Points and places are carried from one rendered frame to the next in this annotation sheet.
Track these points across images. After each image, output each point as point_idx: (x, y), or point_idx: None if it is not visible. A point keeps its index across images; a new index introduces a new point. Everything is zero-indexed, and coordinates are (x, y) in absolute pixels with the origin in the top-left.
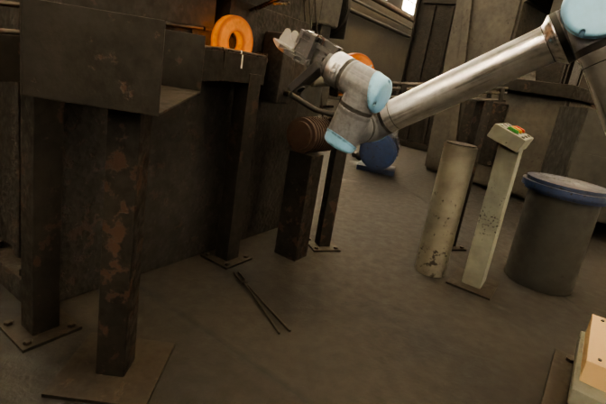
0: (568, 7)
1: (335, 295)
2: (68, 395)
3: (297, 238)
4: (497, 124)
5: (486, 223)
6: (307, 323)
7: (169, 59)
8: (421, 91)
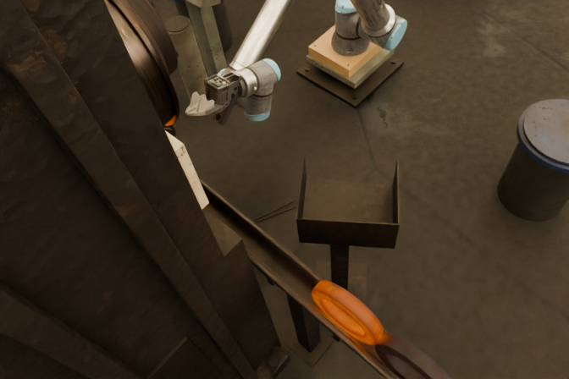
0: None
1: (247, 171)
2: (364, 300)
3: None
4: None
5: (216, 50)
6: (284, 190)
7: (303, 187)
8: (262, 43)
